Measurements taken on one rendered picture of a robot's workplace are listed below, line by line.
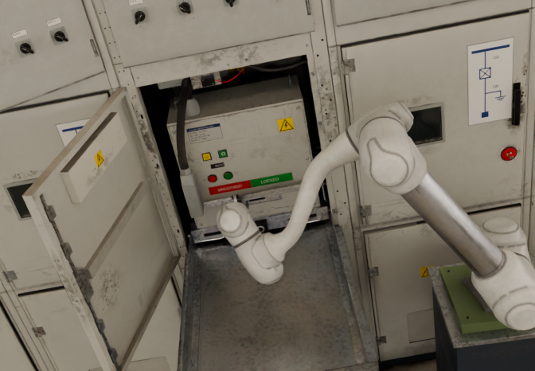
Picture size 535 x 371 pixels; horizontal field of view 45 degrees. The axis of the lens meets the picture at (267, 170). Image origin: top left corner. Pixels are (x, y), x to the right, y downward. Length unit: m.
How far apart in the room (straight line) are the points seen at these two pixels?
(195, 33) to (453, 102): 0.91
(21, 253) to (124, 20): 1.03
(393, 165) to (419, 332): 1.43
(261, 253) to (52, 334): 1.18
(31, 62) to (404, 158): 1.15
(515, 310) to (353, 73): 0.89
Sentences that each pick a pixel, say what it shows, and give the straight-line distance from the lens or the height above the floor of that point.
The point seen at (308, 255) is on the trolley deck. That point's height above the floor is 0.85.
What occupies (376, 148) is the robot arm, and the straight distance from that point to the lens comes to 1.67.
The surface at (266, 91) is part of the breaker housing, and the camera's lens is 2.37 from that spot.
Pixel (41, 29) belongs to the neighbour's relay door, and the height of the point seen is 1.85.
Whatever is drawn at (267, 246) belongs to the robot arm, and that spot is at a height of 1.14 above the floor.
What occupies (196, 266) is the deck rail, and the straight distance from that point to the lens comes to 2.47.
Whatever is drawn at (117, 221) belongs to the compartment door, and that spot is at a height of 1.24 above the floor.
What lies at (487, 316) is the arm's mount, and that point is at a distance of 2.22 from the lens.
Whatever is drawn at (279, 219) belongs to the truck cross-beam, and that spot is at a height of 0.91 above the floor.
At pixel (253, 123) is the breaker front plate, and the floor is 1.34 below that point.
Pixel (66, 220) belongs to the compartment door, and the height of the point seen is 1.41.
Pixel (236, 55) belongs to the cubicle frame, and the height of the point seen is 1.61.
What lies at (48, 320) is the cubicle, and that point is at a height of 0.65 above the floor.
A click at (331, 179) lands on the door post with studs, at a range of 2.39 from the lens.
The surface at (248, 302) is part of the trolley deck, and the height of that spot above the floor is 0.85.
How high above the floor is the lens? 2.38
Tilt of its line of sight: 32 degrees down
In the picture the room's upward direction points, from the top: 12 degrees counter-clockwise
